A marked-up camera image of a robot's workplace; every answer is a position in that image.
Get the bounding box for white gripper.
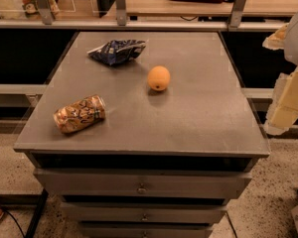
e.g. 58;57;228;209
262;12;298;135

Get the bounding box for orange soda can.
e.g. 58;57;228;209
53;95;105;134

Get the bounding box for orange fruit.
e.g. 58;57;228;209
147;66;171;91

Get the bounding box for grey drawer cabinet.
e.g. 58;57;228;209
15;32;269;238

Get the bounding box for blue chip bag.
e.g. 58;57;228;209
87;40;146;66

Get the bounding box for top drawer knob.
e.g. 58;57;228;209
137;183;147;194

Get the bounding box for drawer knob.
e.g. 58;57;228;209
137;183;147;194
141;214;148;222

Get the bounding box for middle drawer knob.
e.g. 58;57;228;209
141;214;148;222

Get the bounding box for wooden background desk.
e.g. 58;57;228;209
54;0;298;18

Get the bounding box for right metal post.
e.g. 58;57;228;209
227;0;246;28

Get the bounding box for metal post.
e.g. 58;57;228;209
115;0;127;26
37;0;54;25
227;0;246;28

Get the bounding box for middle metal post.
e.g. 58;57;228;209
115;0;127;26

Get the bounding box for left metal post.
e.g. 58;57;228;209
37;0;54;25

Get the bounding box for black floor cable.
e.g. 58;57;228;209
0;201;27;238

